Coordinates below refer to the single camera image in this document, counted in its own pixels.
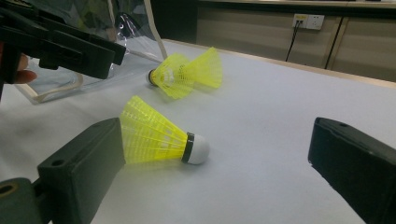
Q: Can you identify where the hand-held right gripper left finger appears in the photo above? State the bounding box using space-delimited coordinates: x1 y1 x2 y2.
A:
36 117 126 224

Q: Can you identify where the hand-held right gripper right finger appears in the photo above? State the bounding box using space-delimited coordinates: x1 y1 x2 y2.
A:
307 117 396 224

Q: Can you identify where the clear plastic bag beige trim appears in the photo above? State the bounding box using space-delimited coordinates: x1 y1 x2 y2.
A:
15 0 171 105

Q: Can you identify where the yellow shuttlecock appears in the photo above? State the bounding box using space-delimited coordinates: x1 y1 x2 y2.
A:
183 46 224 91
146 52 195 101
120 95 210 166

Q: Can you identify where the beige wooden cabinet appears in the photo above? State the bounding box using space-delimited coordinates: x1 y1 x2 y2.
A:
195 0 396 82

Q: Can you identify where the black power cable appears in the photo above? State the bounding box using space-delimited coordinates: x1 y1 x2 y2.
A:
285 21 302 63

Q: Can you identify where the white wall socket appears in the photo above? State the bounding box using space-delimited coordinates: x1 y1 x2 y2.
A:
291 13 325 31

